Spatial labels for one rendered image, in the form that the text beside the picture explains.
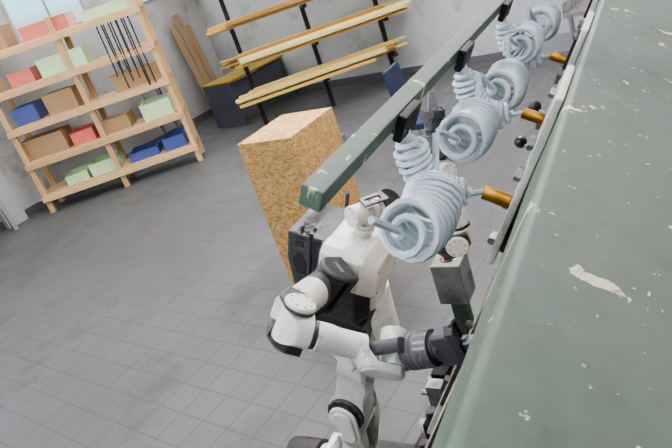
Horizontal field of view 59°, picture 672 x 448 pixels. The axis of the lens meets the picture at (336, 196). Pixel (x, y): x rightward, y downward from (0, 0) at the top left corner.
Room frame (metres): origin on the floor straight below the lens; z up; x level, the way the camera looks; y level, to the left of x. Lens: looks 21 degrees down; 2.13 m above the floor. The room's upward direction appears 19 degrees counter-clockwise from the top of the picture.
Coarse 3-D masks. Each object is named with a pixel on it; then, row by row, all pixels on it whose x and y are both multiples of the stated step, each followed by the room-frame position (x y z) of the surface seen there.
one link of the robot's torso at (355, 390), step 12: (372, 336) 1.78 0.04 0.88; (348, 360) 1.66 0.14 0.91; (348, 372) 1.68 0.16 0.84; (360, 372) 1.66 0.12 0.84; (336, 384) 1.76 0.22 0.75; (348, 384) 1.73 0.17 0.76; (360, 384) 1.68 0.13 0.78; (372, 384) 1.78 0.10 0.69; (336, 396) 1.77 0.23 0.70; (348, 396) 1.74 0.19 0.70; (360, 396) 1.71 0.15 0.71; (372, 396) 1.79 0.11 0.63; (348, 408) 1.73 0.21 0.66; (360, 408) 1.72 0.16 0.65; (360, 420) 1.71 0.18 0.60
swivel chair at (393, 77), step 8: (392, 64) 5.80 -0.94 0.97; (384, 72) 5.57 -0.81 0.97; (392, 72) 5.68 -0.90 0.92; (400, 72) 5.83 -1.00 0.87; (384, 80) 5.57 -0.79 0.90; (392, 80) 5.61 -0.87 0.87; (400, 80) 5.76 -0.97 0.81; (392, 88) 5.55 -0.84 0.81; (416, 128) 5.32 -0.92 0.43; (408, 168) 5.45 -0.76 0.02
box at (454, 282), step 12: (432, 264) 2.03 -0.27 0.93; (444, 264) 2.01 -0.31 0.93; (456, 264) 1.98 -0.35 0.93; (468, 264) 2.04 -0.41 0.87; (432, 276) 2.02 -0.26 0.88; (444, 276) 2.00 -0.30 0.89; (456, 276) 1.97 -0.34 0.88; (468, 276) 2.02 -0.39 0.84; (444, 288) 2.00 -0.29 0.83; (456, 288) 1.98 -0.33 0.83; (468, 288) 1.99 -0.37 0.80; (444, 300) 2.01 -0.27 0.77; (456, 300) 1.98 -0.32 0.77; (468, 300) 1.96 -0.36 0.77
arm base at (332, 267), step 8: (320, 264) 1.47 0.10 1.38; (328, 264) 1.47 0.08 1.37; (336, 264) 1.49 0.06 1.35; (344, 264) 1.51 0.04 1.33; (328, 272) 1.44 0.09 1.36; (336, 272) 1.45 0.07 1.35; (344, 272) 1.47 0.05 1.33; (352, 272) 1.49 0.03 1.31; (336, 280) 1.43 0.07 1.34; (344, 280) 1.44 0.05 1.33; (352, 280) 1.46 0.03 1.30; (344, 288) 1.47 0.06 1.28; (336, 296) 1.48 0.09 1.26; (344, 296) 1.48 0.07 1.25; (336, 304) 1.48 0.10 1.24; (320, 312) 1.45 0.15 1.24; (328, 312) 1.48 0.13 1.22
